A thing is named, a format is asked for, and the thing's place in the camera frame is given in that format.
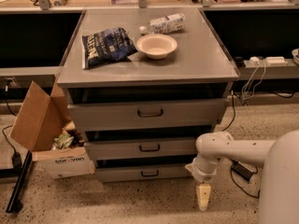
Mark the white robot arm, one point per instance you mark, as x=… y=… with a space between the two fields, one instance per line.
x=279 y=160

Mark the black table foot left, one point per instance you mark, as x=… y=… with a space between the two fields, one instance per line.
x=14 y=204

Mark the cardboard box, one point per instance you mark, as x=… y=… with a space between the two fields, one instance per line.
x=41 y=120

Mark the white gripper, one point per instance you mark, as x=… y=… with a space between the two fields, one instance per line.
x=199 y=173

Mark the blue chip bag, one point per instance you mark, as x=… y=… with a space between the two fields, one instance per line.
x=108 y=46

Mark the black power adapter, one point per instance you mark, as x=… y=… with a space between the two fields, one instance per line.
x=16 y=160
x=242 y=171

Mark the black power adapter right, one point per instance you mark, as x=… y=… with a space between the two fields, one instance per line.
x=242 y=171

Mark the grey drawer cabinet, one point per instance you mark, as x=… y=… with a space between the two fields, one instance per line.
x=198 y=69

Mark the grey middle drawer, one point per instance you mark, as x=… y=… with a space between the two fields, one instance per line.
x=141 y=148

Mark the grey drawer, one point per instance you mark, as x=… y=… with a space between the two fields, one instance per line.
x=141 y=148
x=144 y=115
x=142 y=173

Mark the white paper bowl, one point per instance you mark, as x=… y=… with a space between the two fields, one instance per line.
x=157 y=46

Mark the white power strip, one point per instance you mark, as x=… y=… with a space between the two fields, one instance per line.
x=268 y=62

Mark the green snack packet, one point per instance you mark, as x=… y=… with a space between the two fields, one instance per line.
x=64 y=140

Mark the plastic water bottle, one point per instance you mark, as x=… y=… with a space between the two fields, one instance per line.
x=164 y=25

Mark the grey bottom drawer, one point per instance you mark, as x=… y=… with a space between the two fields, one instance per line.
x=142 y=173

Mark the grey top drawer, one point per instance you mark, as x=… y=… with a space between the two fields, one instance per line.
x=144 y=115

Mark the black power adapter left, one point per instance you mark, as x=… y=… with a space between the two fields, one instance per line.
x=16 y=160

